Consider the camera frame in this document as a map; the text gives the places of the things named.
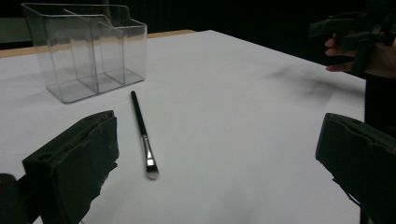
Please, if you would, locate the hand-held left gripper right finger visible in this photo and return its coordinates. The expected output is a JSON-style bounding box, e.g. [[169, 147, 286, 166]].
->
[[315, 112, 396, 224]]

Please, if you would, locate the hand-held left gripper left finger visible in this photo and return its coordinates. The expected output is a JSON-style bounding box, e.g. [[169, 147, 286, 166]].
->
[[21, 110, 120, 224]]

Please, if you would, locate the black makeup brush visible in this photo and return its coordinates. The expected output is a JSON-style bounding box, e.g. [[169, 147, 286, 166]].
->
[[130, 91, 161, 181]]

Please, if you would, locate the clear acrylic organizer box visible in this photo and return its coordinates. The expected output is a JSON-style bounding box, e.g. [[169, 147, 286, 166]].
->
[[21, 3, 149, 105]]

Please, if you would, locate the white table mat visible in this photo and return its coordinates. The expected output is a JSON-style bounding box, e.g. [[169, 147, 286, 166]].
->
[[0, 29, 367, 224]]

